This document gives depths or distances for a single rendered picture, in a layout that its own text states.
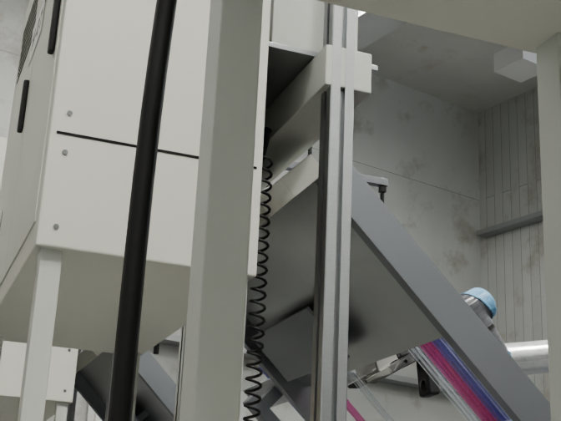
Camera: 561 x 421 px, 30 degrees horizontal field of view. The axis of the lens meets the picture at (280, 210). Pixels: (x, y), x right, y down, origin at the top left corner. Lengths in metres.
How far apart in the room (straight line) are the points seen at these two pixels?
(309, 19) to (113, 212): 0.56
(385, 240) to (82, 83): 0.51
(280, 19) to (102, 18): 0.36
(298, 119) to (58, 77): 0.43
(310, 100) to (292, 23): 0.19
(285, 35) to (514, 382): 0.69
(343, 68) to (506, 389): 0.56
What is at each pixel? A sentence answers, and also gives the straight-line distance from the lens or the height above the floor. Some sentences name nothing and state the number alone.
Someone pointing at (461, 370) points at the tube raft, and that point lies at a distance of 1.80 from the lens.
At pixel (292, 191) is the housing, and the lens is 1.80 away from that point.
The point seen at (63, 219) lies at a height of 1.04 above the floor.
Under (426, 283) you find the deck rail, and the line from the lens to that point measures 1.64.
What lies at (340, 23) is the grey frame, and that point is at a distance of 1.68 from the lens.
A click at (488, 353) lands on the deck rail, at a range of 1.67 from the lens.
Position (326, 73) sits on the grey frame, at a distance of 1.64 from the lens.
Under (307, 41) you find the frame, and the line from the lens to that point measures 1.82.
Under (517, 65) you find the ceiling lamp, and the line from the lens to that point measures 11.75.
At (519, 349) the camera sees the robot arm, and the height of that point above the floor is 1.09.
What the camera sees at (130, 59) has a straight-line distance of 1.58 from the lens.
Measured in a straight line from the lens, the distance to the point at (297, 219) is 1.82.
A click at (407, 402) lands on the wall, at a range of 12.28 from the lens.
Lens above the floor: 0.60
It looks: 19 degrees up
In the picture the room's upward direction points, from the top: 3 degrees clockwise
